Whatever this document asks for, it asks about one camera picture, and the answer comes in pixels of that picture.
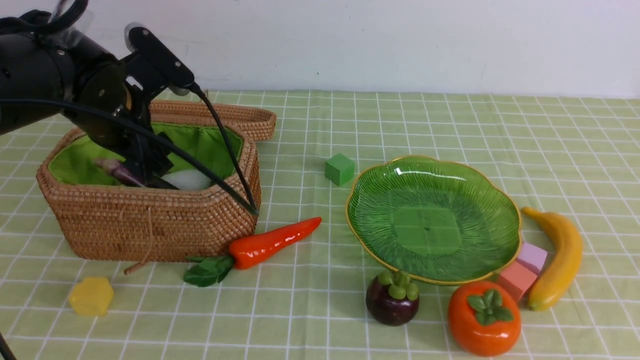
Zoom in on green checked tablecloth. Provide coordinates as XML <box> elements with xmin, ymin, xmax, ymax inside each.
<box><xmin>0</xmin><ymin>89</ymin><xmax>640</xmax><ymax>360</ymax></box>

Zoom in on lilac wooden cube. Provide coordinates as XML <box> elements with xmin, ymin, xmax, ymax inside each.
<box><xmin>516</xmin><ymin>242</ymin><xmax>548</xmax><ymax>276</ymax></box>

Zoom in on purple eggplant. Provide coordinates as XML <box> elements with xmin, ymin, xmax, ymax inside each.
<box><xmin>93</xmin><ymin>157</ymin><xmax>146</xmax><ymax>188</ymax></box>

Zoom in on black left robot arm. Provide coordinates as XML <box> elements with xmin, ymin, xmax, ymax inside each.
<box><xmin>0</xmin><ymin>10</ymin><xmax>194</xmax><ymax>189</ymax></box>

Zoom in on woven wicker basket lid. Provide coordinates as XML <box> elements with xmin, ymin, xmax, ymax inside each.
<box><xmin>150</xmin><ymin>100</ymin><xmax>277</xmax><ymax>141</ymax></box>

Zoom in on dark purple mangosteen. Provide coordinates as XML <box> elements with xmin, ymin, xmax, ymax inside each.
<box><xmin>365</xmin><ymin>269</ymin><xmax>420</xmax><ymax>327</ymax></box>

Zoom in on orange persimmon with green leaf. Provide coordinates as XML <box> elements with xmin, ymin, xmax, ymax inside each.
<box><xmin>447</xmin><ymin>281</ymin><xmax>522</xmax><ymax>358</ymax></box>

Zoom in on yellow banana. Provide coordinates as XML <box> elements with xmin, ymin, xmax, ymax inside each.
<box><xmin>521</xmin><ymin>206</ymin><xmax>583</xmax><ymax>312</ymax></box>

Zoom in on woven wicker basket green lining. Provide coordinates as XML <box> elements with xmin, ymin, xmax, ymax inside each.
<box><xmin>36</xmin><ymin>118</ymin><xmax>262</xmax><ymax>263</ymax></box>

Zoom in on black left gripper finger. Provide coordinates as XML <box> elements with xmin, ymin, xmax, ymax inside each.
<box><xmin>125</xmin><ymin>135</ymin><xmax>150</xmax><ymax>188</ymax></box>
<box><xmin>145</xmin><ymin>142</ymin><xmax>178</xmax><ymax>191</ymax></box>

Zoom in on yellow hexagonal block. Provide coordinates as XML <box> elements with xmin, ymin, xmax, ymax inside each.
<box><xmin>67</xmin><ymin>276</ymin><xmax>114</xmax><ymax>317</ymax></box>

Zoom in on orange carrot with green leaves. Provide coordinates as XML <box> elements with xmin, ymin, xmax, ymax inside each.
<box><xmin>182</xmin><ymin>216</ymin><xmax>323</xmax><ymax>288</ymax></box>

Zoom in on green wooden cube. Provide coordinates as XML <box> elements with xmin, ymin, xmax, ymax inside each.
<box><xmin>324</xmin><ymin>153</ymin><xmax>355</xmax><ymax>187</ymax></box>

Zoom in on white radish with green leaves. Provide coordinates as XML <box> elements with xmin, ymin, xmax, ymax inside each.
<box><xmin>162</xmin><ymin>169</ymin><xmax>211</xmax><ymax>191</ymax></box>

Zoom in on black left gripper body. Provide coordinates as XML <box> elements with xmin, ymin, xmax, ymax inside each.
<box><xmin>65</xmin><ymin>50</ymin><xmax>153</xmax><ymax>156</ymax></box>

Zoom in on black camera cable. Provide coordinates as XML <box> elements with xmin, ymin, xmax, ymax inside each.
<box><xmin>0</xmin><ymin>82</ymin><xmax>260</xmax><ymax>217</ymax></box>

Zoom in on pink wooden cube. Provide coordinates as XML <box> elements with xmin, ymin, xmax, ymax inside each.
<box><xmin>497</xmin><ymin>260</ymin><xmax>538</xmax><ymax>303</ymax></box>

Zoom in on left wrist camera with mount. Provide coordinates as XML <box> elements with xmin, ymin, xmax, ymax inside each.
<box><xmin>120</xmin><ymin>22</ymin><xmax>195</xmax><ymax>107</ymax></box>

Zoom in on green leaf-shaped glass plate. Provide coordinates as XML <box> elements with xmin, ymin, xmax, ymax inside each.
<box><xmin>345</xmin><ymin>155</ymin><xmax>524</xmax><ymax>286</ymax></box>

